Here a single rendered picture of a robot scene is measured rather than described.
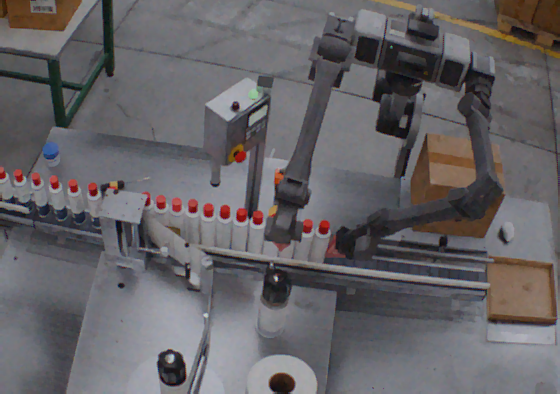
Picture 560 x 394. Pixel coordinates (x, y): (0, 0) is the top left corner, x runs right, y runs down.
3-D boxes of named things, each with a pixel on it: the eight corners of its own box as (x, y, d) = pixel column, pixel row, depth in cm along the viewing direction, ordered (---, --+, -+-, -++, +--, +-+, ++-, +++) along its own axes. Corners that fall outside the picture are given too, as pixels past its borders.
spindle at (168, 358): (159, 405, 200) (151, 368, 178) (163, 381, 206) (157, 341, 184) (187, 411, 200) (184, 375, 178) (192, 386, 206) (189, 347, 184)
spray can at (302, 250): (292, 265, 240) (299, 228, 225) (292, 252, 244) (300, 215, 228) (307, 266, 240) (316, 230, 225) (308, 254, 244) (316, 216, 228)
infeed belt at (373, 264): (35, 226, 243) (33, 219, 240) (41, 208, 248) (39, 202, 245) (483, 296, 242) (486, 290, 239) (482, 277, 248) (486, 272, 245)
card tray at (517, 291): (487, 318, 238) (491, 313, 234) (486, 260, 254) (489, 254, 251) (554, 323, 237) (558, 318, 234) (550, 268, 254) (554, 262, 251)
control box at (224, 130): (202, 150, 214) (204, 104, 200) (242, 121, 223) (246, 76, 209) (226, 169, 211) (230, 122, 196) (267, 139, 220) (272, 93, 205)
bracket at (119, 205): (98, 216, 213) (98, 214, 212) (107, 189, 220) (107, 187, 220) (139, 224, 213) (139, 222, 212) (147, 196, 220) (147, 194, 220)
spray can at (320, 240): (307, 266, 241) (316, 229, 225) (308, 253, 244) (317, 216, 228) (323, 267, 241) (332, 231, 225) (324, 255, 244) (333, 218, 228)
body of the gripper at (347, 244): (336, 252, 229) (352, 243, 224) (338, 227, 236) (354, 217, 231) (350, 261, 232) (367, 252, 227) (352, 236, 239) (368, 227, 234)
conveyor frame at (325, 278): (34, 230, 243) (32, 222, 239) (42, 207, 250) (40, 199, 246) (482, 301, 242) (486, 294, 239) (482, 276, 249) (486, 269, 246)
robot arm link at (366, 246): (398, 223, 225) (380, 209, 222) (394, 252, 217) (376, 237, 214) (370, 239, 232) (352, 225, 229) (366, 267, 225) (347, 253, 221)
